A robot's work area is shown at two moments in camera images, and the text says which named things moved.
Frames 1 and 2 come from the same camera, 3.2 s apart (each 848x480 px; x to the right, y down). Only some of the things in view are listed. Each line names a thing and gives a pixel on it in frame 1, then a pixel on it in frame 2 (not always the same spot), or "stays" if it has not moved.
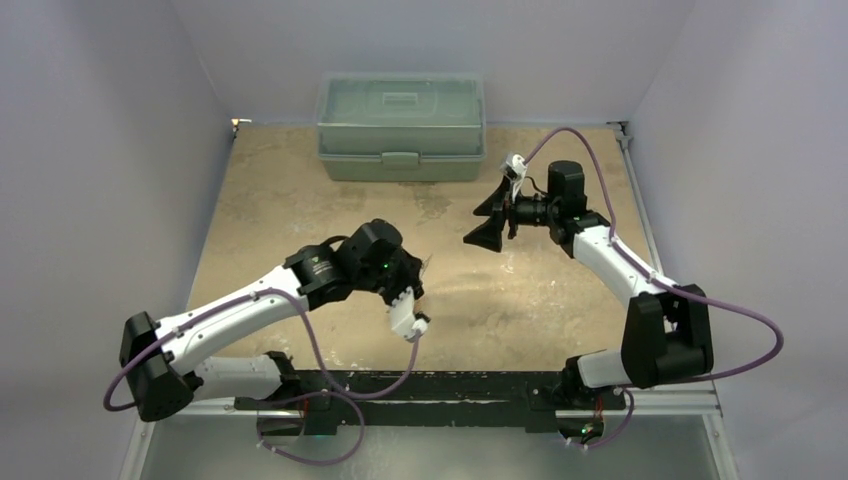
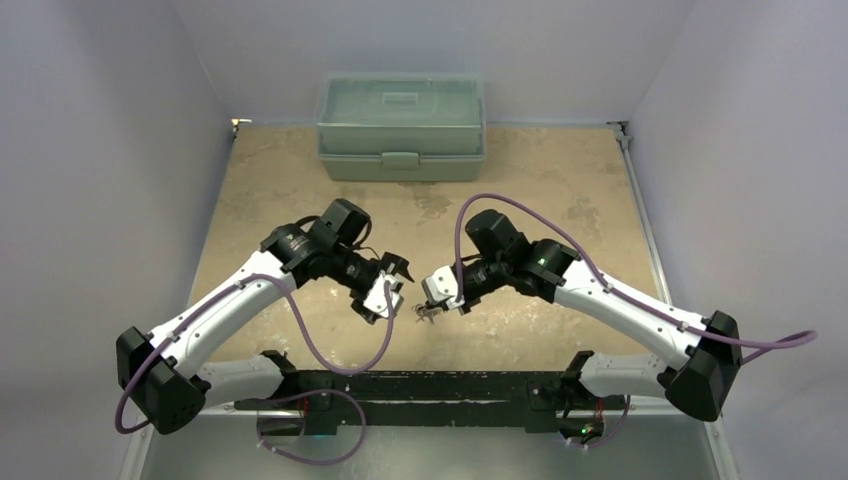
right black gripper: [504, 214] → [460, 289]
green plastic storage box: [400, 126] stays
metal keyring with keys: [420, 302] → [423, 312]
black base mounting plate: [327, 400] stays
